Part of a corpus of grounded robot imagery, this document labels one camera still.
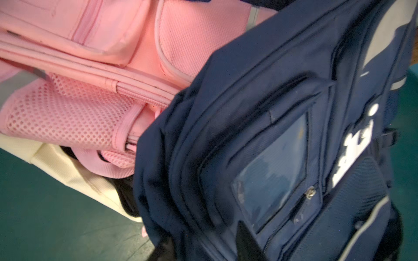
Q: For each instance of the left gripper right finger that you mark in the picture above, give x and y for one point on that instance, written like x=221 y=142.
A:
x=247 y=247

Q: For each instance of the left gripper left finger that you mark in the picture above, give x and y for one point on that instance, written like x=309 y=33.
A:
x=164 y=251

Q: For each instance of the navy blue backpack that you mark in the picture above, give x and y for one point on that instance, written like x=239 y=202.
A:
x=286 y=128

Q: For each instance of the pink backpack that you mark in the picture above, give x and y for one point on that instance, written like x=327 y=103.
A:
x=94 y=75

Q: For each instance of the cream white bag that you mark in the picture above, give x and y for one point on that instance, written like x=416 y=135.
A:
x=56 y=163

